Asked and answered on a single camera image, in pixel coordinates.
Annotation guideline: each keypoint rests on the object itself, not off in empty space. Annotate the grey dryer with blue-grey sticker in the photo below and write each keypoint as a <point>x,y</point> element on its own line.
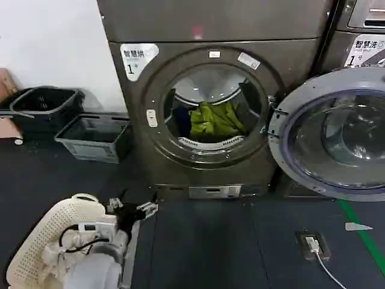
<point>340,51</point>

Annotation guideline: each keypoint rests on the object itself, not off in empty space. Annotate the beige cloth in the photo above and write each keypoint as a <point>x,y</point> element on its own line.
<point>57,259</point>

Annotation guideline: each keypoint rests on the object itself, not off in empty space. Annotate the dark blue garment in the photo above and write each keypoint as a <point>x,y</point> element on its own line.
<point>181,119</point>

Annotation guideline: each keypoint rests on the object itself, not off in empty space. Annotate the grey plastic crate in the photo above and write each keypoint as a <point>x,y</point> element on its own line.
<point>93,143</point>

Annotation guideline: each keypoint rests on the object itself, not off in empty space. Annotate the round glass dryer door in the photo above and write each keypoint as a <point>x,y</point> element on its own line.
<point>303,141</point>

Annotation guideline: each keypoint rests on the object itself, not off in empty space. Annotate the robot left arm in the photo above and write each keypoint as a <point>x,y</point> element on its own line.
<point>99,265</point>

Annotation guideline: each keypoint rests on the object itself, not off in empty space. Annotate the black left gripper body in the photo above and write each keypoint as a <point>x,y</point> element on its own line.
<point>127,215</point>

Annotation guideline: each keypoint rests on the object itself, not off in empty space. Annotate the grey front-load dryer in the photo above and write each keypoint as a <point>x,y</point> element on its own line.
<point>216,27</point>

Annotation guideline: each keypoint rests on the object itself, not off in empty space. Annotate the black plastic basket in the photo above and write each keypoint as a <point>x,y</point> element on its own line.
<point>45,116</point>

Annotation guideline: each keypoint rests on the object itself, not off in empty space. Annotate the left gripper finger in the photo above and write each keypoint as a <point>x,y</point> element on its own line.
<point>149,208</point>
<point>115,204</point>

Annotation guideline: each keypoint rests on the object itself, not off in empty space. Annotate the cream perforated laundry basket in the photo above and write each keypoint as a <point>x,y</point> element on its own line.
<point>57,219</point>

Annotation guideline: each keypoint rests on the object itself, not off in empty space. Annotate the green floor tape strip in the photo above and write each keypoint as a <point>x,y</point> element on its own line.
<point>361,234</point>

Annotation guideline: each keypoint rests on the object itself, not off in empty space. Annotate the white tape scrap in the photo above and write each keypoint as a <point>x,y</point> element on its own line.
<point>358,226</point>

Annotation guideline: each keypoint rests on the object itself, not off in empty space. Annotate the floor socket box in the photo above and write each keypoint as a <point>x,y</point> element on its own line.
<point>312,244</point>

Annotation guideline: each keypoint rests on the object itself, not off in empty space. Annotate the yellow-green garment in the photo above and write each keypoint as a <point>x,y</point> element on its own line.
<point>215,119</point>

